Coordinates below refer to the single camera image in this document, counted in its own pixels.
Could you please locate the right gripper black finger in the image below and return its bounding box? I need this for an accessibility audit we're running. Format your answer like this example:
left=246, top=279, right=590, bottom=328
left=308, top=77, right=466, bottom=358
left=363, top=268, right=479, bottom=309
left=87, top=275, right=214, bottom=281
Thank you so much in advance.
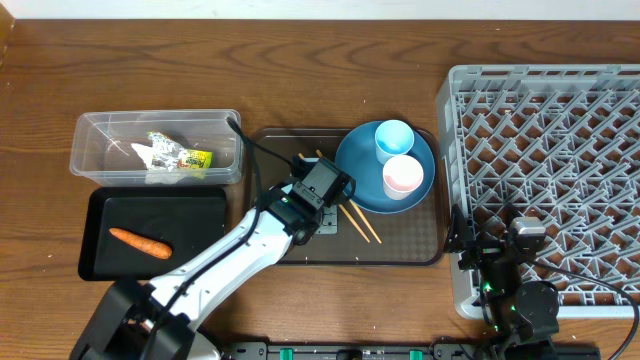
left=504, top=202, right=522, bottom=235
left=443, top=204, right=474, bottom=253

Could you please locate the foil snack wrapper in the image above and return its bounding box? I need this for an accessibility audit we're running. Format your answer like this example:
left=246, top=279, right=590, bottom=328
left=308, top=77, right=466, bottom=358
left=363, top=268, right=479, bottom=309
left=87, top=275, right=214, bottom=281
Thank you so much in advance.
left=147, top=132, right=214, bottom=171

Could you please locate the orange carrot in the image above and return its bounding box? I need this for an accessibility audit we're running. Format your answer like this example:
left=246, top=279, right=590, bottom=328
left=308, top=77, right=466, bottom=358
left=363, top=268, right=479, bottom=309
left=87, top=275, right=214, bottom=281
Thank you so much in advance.
left=109, top=228, right=173, bottom=260

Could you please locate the white paper napkin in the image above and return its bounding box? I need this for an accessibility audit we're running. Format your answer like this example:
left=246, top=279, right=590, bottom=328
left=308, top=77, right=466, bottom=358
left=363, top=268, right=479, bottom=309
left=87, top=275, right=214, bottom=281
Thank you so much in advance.
left=131, top=143, right=154, bottom=170

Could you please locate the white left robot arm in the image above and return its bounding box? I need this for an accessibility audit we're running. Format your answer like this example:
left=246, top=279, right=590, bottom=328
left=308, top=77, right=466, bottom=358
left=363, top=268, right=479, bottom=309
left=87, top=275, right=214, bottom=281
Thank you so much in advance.
left=70, top=158, right=356, bottom=359

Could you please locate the grey dishwasher rack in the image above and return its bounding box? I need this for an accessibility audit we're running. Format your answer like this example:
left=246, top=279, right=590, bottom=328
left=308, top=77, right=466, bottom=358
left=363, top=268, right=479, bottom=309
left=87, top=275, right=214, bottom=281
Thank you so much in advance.
left=436, top=64, right=639, bottom=318

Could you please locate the wooden chopstick right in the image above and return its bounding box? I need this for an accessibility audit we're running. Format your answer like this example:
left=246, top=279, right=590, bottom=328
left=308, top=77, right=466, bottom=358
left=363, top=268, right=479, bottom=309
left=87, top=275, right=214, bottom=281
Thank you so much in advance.
left=344, top=200, right=382, bottom=244

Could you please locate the wooden chopstick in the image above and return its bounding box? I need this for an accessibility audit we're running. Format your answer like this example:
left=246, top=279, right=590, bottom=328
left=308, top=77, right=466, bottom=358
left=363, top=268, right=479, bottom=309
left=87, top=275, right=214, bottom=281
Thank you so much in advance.
left=297, top=153, right=370, bottom=244
left=344, top=200, right=382, bottom=244

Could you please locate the wooden chopstick left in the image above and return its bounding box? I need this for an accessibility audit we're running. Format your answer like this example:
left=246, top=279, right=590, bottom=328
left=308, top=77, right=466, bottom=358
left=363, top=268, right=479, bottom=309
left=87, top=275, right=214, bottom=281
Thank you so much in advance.
left=297, top=153, right=370, bottom=244

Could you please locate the brown serving tray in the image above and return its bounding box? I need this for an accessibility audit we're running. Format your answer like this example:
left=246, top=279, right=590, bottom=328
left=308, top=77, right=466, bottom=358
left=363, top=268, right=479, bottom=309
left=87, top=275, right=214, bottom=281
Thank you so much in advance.
left=254, top=128, right=447, bottom=266

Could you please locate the dark blue plate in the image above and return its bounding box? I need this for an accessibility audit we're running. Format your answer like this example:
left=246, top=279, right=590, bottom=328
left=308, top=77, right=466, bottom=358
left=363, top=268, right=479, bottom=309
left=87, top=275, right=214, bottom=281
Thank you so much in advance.
left=334, top=121, right=437, bottom=214

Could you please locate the pink cup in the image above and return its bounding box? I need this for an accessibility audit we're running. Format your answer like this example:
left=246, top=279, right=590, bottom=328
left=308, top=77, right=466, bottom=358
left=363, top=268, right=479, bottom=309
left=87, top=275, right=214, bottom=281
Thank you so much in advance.
left=382, top=155, right=424, bottom=200

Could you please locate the light blue cup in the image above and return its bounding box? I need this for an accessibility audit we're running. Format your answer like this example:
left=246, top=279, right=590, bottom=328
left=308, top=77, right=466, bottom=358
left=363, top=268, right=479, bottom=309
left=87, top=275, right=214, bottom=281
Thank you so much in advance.
left=374, top=119, right=415, bottom=165

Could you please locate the clear plastic bin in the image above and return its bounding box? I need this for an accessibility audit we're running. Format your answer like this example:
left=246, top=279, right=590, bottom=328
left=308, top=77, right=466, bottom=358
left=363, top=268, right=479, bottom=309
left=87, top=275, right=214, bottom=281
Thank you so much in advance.
left=70, top=109, right=243, bottom=186

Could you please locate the black tray bin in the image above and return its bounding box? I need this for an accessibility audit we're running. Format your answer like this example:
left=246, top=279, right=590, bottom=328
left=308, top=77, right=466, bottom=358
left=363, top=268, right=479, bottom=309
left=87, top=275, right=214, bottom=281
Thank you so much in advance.
left=78, top=186, right=226, bottom=281

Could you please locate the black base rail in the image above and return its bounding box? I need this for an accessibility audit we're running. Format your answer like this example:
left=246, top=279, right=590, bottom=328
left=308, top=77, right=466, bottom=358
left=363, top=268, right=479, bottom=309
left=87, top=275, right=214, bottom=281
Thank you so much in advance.
left=221, top=338, right=601, bottom=360

